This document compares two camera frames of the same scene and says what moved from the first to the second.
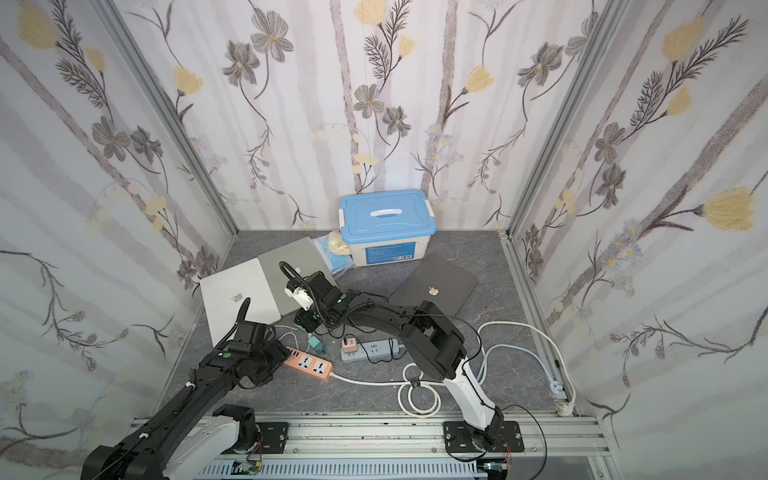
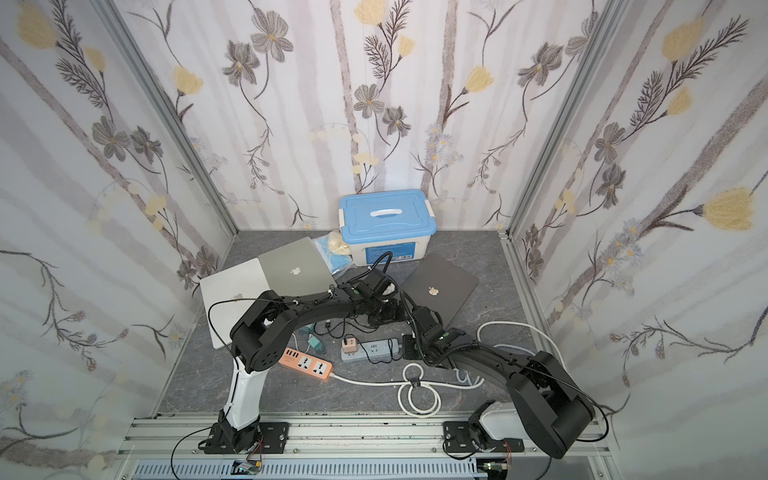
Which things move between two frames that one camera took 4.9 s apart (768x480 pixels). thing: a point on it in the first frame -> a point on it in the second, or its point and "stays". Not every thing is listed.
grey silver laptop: (305, 258) stays
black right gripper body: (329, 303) -> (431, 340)
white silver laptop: (224, 293) stays
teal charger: (316, 344) stays
